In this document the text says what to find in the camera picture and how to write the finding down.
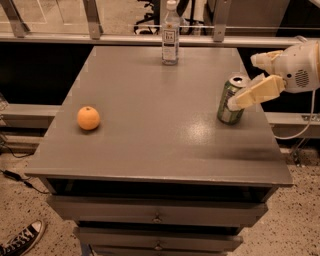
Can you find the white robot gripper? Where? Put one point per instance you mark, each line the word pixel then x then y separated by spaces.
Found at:
pixel 297 68

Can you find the green soda can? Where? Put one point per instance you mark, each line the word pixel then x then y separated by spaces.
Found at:
pixel 228 112

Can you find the metal glass railing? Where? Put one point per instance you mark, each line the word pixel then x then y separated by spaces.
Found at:
pixel 226 23

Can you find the black office chair base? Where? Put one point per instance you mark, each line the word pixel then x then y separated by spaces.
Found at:
pixel 150 24

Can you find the clear plastic water bottle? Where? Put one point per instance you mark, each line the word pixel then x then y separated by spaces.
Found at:
pixel 170 34

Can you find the grey drawer cabinet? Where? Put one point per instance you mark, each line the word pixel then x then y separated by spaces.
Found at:
pixel 159 138

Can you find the upper grey drawer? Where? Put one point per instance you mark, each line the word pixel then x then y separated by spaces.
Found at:
pixel 195 213

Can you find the grey drawer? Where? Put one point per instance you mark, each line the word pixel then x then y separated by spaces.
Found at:
pixel 157 240
pixel 195 213

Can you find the orange fruit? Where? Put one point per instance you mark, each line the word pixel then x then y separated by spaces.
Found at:
pixel 88 118

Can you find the lower grey drawer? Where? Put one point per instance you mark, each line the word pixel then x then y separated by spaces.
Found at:
pixel 157 240

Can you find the black white sneaker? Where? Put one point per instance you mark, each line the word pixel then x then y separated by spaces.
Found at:
pixel 24 241

